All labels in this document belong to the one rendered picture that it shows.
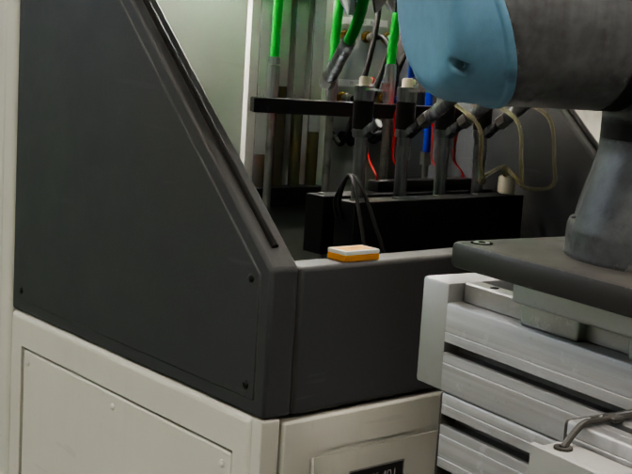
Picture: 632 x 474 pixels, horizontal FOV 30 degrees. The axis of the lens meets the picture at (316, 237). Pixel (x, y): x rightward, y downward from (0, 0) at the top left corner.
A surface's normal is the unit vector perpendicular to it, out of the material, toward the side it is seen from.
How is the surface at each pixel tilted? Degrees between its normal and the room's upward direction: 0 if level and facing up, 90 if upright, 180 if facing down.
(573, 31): 99
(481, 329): 90
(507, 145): 90
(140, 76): 90
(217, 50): 90
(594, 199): 72
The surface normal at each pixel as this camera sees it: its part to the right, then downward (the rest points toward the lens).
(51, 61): -0.76, 0.05
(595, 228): -0.80, -0.27
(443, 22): -0.96, 0.11
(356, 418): 0.64, 0.16
